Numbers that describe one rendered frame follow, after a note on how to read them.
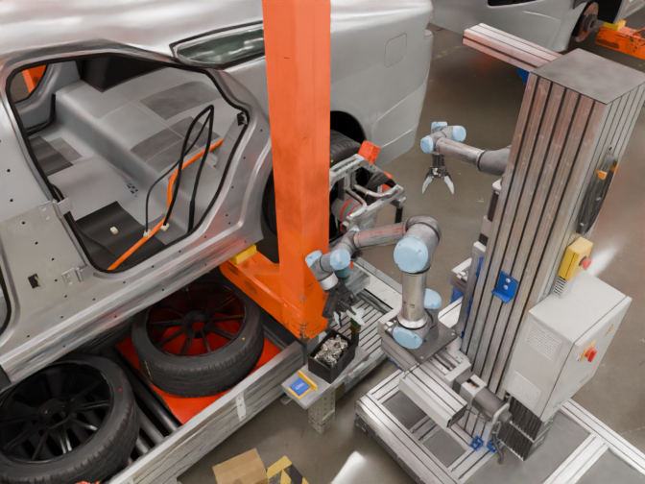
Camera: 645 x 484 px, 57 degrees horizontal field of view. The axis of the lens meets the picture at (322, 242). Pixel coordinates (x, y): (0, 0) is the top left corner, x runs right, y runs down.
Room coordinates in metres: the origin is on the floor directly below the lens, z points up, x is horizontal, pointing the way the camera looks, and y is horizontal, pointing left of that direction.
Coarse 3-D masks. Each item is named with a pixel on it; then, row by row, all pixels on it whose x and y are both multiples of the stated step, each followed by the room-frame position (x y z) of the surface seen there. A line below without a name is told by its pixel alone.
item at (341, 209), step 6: (336, 198) 2.46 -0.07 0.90; (348, 198) 2.44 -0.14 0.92; (336, 204) 2.43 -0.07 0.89; (342, 204) 2.41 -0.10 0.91; (348, 204) 2.40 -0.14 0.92; (354, 204) 2.40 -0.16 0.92; (336, 210) 2.40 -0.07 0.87; (342, 210) 2.38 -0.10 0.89; (348, 210) 2.37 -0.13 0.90; (354, 210) 2.35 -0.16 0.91; (336, 216) 2.40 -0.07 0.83; (342, 216) 2.37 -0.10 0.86; (372, 216) 2.35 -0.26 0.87; (360, 222) 2.30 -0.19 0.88; (366, 222) 2.32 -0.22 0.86; (372, 222) 2.36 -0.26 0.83; (360, 228) 2.29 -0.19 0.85; (366, 228) 2.32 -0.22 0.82
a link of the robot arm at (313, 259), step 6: (318, 252) 1.76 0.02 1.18; (306, 258) 1.75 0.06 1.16; (312, 258) 1.73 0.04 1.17; (318, 258) 1.73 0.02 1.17; (312, 264) 1.72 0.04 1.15; (318, 264) 1.71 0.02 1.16; (312, 270) 1.72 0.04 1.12; (318, 270) 1.70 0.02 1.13; (318, 276) 1.70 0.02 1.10; (324, 276) 1.70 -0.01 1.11
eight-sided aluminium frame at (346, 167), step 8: (344, 160) 2.49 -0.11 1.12; (352, 160) 2.52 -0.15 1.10; (360, 160) 2.49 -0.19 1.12; (336, 168) 2.43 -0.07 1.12; (344, 168) 2.42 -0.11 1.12; (352, 168) 2.46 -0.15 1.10; (368, 168) 2.53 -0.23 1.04; (376, 168) 2.58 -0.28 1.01; (336, 176) 2.37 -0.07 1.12; (344, 176) 2.41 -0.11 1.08; (376, 192) 2.60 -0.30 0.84; (376, 200) 2.60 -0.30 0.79; (336, 240) 2.45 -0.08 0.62
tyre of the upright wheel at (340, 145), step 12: (336, 132) 2.75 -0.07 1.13; (336, 144) 2.55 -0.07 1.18; (348, 144) 2.57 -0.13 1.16; (360, 144) 2.64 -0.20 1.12; (336, 156) 2.49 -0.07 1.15; (348, 156) 2.55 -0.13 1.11; (264, 192) 2.44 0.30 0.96; (264, 204) 2.41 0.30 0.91; (264, 216) 2.42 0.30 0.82; (276, 228) 2.35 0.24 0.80
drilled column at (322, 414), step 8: (328, 392) 1.67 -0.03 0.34; (320, 400) 1.64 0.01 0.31; (328, 400) 1.67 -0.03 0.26; (312, 408) 1.68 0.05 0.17; (320, 408) 1.64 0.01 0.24; (328, 408) 1.67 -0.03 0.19; (312, 416) 1.68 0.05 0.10; (320, 416) 1.64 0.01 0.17; (328, 416) 1.67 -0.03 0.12; (312, 424) 1.68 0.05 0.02; (320, 424) 1.64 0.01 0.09; (328, 424) 1.67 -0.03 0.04; (320, 432) 1.64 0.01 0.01
